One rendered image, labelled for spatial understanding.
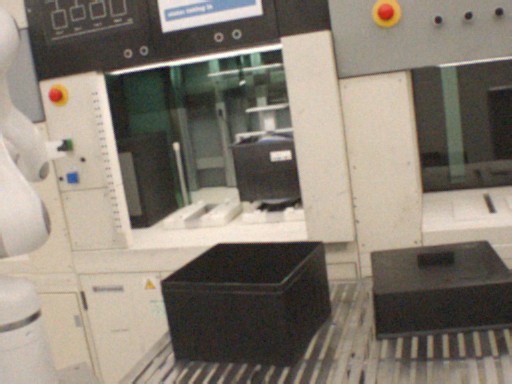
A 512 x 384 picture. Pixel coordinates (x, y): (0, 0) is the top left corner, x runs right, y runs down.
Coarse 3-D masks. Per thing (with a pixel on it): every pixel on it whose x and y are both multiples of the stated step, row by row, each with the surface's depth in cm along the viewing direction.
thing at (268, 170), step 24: (264, 120) 187; (240, 144) 191; (264, 144) 180; (288, 144) 178; (240, 168) 184; (264, 168) 182; (288, 168) 180; (240, 192) 186; (264, 192) 184; (288, 192) 182
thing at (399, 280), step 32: (384, 256) 141; (416, 256) 137; (448, 256) 129; (480, 256) 130; (384, 288) 121; (416, 288) 118; (448, 288) 116; (480, 288) 115; (384, 320) 120; (416, 320) 119; (448, 320) 118; (480, 320) 116
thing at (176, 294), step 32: (224, 256) 147; (256, 256) 144; (288, 256) 140; (320, 256) 132; (160, 288) 124; (192, 288) 120; (224, 288) 117; (256, 288) 114; (288, 288) 115; (320, 288) 131; (192, 320) 122; (224, 320) 119; (256, 320) 115; (288, 320) 114; (320, 320) 131; (192, 352) 124; (224, 352) 120; (256, 352) 117; (288, 352) 114
